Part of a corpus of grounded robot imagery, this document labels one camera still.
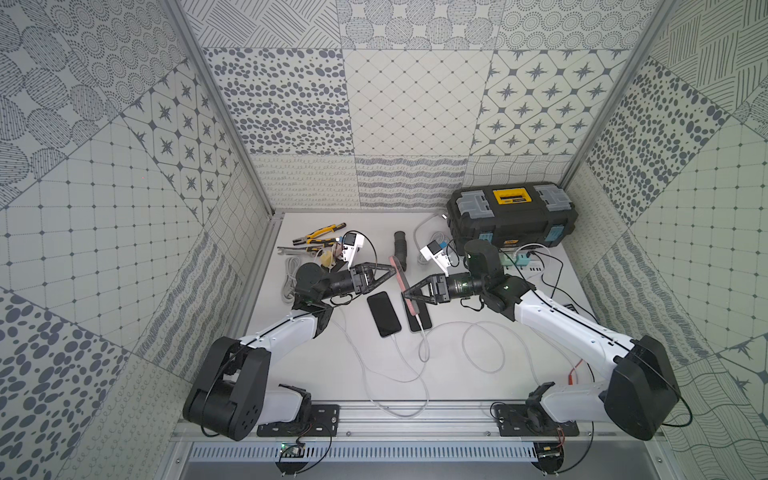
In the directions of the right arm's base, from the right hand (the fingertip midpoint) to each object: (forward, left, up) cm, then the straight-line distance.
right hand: (409, 297), depth 70 cm
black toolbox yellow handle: (+36, -38, -8) cm, 53 cm away
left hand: (+6, +5, +5) cm, 9 cm away
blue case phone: (+7, +7, -24) cm, 26 cm away
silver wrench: (+32, +44, -22) cm, 59 cm away
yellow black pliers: (+36, +37, -21) cm, 56 cm away
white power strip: (+25, -42, -20) cm, 53 cm away
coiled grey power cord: (+38, -11, -21) cm, 45 cm away
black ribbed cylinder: (+31, +3, -20) cm, 37 cm away
